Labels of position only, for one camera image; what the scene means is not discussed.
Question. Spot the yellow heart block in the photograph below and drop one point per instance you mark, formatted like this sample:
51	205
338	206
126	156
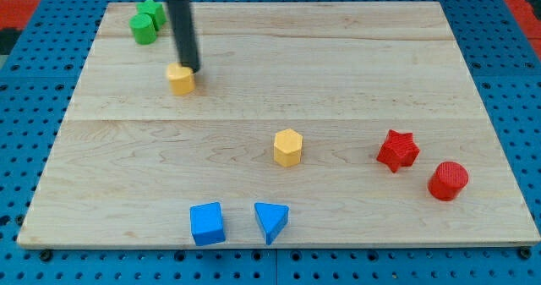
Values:
181	79

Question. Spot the wooden board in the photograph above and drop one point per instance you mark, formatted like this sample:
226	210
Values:
131	158

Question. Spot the yellow hexagon block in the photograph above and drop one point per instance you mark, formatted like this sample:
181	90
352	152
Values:
288	145

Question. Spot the blue triangle block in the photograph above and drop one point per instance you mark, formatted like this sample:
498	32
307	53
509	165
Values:
271	219

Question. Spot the blue cube block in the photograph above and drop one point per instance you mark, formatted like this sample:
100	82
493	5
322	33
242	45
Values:
206	222

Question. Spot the red star block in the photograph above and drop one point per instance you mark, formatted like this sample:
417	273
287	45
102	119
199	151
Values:
398	150

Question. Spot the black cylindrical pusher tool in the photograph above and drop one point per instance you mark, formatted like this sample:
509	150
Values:
185	37

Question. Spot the green cylinder block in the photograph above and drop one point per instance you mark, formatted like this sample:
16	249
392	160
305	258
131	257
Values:
143	29

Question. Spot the green star block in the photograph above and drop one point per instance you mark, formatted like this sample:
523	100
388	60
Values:
155	10

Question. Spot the red cylinder block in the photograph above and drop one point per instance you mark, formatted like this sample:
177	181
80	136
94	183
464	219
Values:
448	180

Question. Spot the blue perforated base mat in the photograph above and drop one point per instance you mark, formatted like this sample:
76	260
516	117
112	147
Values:
39	76

